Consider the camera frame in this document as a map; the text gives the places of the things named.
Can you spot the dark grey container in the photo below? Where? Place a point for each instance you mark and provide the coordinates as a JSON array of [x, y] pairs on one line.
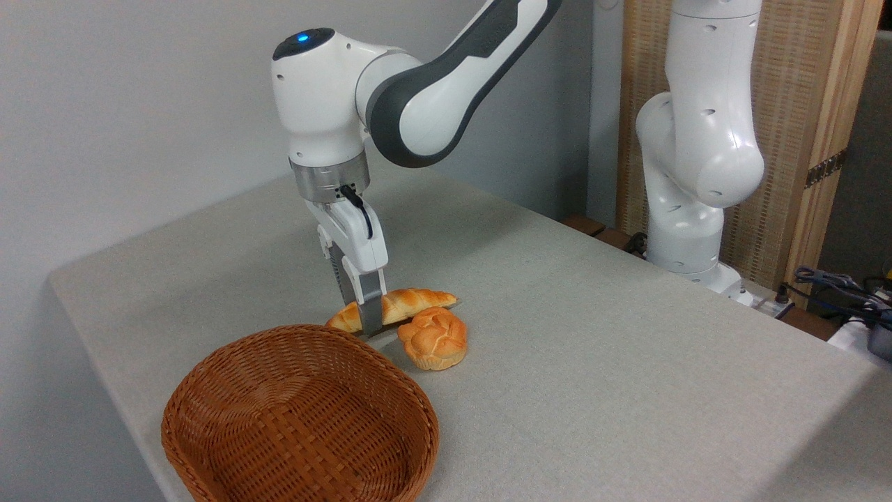
[[882, 341]]

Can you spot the power strip with plugs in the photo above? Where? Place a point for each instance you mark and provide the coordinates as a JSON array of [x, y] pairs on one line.
[[775, 304]]

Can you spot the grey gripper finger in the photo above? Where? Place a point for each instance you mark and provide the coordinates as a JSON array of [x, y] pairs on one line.
[[371, 310], [340, 272]]

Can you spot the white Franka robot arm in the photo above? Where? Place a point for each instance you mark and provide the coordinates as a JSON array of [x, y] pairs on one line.
[[432, 104]]

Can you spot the woven screen with wooden frame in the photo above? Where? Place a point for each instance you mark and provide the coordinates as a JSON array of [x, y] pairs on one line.
[[791, 125]]

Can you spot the brass hinge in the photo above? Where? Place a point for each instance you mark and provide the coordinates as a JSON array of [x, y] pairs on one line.
[[826, 168]]

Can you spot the grey tablecloth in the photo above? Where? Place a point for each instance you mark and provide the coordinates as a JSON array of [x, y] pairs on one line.
[[592, 348]]

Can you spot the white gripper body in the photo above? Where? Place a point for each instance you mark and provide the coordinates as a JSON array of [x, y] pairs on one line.
[[359, 244]]

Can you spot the long braided bread loaf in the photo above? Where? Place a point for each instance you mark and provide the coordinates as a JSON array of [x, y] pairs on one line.
[[412, 302]]

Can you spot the round knotted bread roll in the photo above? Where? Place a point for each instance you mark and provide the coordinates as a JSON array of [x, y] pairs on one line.
[[433, 340]]

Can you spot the brown wooden block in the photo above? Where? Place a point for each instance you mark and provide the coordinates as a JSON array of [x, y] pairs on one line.
[[584, 224]]

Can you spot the brown wicker basket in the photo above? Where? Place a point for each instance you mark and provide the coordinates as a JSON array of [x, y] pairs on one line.
[[300, 425]]

